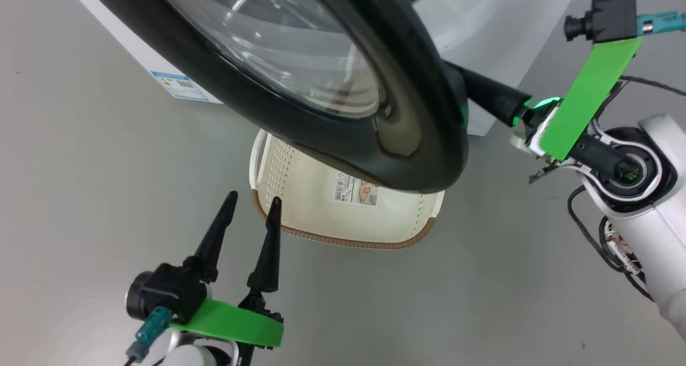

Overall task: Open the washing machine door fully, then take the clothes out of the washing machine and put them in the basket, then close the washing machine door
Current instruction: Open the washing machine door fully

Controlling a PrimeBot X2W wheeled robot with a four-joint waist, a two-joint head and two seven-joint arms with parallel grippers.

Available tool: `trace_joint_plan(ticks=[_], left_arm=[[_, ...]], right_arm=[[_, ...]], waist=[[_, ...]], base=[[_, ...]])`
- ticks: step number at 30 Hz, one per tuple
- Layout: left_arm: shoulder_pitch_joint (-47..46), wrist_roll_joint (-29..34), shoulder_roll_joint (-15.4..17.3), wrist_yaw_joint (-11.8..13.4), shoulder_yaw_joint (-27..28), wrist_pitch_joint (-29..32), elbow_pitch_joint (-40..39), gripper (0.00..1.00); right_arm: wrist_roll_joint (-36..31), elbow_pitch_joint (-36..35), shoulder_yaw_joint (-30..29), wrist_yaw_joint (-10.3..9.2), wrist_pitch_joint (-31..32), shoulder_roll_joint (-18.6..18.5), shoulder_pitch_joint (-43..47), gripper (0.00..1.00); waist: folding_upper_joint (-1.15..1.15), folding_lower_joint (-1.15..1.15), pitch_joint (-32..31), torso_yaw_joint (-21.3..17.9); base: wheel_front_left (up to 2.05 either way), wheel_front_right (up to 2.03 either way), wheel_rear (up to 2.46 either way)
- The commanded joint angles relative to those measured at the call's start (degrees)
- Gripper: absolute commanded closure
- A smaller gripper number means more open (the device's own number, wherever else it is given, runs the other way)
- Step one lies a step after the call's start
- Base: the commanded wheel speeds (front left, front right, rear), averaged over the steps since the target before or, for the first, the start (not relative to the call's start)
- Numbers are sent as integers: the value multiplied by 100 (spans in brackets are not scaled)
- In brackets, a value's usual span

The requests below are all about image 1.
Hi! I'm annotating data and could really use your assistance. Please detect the teal camera connector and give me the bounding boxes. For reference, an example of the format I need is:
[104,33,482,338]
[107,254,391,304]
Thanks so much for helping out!
[126,307,173,364]
[637,11,686,34]

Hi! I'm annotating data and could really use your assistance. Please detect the white front-load washing machine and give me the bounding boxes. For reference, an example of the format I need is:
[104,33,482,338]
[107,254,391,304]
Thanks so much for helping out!
[62,0,585,136]

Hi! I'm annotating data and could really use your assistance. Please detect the barcode label sticker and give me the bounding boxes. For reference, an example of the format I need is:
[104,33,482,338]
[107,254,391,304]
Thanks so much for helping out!
[333,173,379,206]

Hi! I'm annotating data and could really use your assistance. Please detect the teal right camera connector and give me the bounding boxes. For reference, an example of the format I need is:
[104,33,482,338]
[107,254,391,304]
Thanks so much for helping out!
[637,11,686,34]

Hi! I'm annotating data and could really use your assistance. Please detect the black round glass washer door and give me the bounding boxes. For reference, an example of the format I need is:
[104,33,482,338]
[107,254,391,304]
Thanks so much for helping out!
[80,0,469,193]

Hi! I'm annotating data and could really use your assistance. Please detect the thin black cable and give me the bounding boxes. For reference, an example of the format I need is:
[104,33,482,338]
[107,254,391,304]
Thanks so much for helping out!
[621,75,686,97]
[567,186,655,302]

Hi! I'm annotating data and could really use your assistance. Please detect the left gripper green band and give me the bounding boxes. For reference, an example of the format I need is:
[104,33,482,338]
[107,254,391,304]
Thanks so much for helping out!
[171,191,285,366]

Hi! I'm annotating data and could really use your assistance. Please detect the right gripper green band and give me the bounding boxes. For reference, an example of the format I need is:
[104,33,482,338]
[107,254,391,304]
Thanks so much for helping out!
[444,36,644,161]

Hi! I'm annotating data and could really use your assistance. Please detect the cream perforated laundry basket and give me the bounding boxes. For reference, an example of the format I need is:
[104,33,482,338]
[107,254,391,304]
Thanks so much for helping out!
[249,129,445,250]

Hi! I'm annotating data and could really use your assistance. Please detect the teal left camera connector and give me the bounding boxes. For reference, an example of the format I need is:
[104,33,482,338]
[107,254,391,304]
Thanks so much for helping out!
[126,307,173,364]

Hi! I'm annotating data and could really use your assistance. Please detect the blue energy label sticker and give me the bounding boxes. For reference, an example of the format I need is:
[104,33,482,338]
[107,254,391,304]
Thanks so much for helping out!
[151,71,210,103]

